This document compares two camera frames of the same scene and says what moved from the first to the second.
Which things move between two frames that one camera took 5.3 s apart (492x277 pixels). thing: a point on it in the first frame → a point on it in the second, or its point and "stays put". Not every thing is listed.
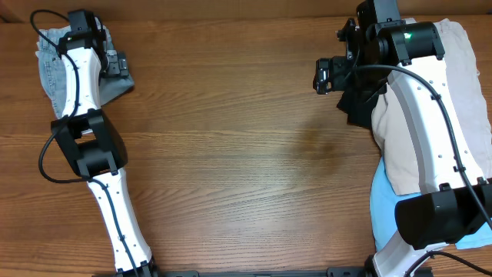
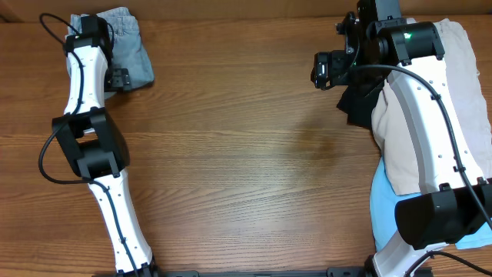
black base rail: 331,271 stays put
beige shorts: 391,131 stays put
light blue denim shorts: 51,67 → 129,50
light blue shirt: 383,204 stays put
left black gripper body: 116,65 → 118,79
